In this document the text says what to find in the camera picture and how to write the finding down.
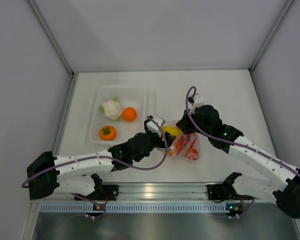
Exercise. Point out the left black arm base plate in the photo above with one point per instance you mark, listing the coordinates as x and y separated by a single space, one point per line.
107 192

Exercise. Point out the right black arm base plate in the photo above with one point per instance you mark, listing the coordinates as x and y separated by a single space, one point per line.
217 192

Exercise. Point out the fake orange bell pepper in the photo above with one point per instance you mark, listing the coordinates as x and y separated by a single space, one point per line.
107 133

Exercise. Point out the white slotted cable duct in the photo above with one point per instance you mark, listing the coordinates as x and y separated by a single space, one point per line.
116 207

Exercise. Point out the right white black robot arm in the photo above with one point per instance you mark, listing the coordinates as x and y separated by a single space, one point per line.
282 184

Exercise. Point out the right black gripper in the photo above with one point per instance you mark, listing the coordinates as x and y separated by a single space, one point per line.
185 123

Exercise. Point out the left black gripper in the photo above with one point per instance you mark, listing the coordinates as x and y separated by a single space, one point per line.
161 144

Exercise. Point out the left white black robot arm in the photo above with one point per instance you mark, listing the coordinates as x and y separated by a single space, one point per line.
51 174

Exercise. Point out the aluminium mounting rail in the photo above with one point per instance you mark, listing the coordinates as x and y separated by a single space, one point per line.
135 191

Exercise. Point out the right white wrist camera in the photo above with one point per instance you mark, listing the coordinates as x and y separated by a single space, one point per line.
195 101

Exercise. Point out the fake white cauliflower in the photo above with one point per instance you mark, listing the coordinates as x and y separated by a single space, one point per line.
111 109

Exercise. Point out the fake orange fruit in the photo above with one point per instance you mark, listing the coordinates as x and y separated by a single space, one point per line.
129 114

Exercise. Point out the clear zip top bag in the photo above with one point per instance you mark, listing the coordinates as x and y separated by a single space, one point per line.
171 148

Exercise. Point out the white plastic basket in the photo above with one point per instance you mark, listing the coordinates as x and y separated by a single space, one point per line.
129 96

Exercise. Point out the fake yellow lemon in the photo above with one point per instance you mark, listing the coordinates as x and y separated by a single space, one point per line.
172 130

